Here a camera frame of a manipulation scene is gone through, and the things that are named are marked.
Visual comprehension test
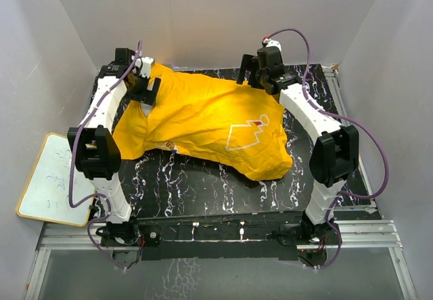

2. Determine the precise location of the yellow Pikachu pillowcase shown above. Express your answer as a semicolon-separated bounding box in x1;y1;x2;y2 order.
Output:
113;64;292;181

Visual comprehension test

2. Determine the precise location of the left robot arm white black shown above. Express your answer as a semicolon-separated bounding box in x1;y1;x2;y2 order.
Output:
67;48;160;245

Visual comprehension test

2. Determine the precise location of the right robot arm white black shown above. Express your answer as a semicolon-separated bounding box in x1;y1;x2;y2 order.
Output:
237;46;359;244

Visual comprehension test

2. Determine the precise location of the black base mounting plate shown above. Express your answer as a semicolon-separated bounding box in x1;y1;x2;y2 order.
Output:
96;211;342;266

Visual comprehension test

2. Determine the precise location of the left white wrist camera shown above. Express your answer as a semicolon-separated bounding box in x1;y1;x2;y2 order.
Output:
135;57;155;79

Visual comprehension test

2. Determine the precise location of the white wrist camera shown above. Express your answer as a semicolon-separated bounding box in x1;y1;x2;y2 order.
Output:
135;57;155;79
262;37;282;51

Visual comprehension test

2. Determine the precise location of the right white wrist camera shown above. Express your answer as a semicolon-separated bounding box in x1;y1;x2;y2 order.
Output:
262;37;282;51

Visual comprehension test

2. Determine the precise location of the small whiteboard wooden frame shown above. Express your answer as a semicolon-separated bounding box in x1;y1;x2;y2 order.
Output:
16;133;93;227

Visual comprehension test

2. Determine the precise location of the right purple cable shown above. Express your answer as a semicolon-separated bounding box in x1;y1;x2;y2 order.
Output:
267;28;390;270

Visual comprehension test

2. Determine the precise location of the aluminium extrusion frame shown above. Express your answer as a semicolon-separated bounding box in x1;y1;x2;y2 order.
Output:
25;64;419;300

